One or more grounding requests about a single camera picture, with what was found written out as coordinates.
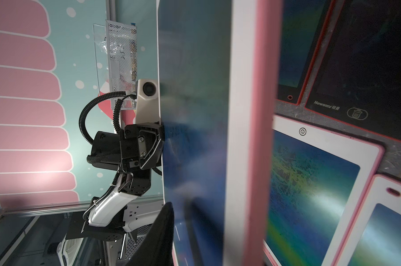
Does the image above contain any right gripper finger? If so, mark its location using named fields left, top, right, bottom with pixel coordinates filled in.
left=126, top=202, right=174, bottom=266

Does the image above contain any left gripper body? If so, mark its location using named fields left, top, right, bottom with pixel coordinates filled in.
left=118, top=123, right=164, bottom=196

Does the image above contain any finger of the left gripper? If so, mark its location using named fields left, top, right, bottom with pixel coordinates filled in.
left=138, top=127, right=164, bottom=170

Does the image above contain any red writing tablet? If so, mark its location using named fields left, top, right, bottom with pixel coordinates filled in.
left=278, top=0, right=334, bottom=105
left=305, top=0, right=401, bottom=142

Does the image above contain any pink frame writing tablet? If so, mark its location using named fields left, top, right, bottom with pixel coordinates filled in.
left=335, top=175, right=401, bottom=266

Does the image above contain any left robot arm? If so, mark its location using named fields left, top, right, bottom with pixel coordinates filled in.
left=49, top=89, right=164, bottom=266

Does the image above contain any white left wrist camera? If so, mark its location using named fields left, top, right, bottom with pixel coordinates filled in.
left=135, top=79, right=160, bottom=124

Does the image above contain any white wire wall basket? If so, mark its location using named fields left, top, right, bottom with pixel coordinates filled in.
left=93, top=21, right=138, bottom=110

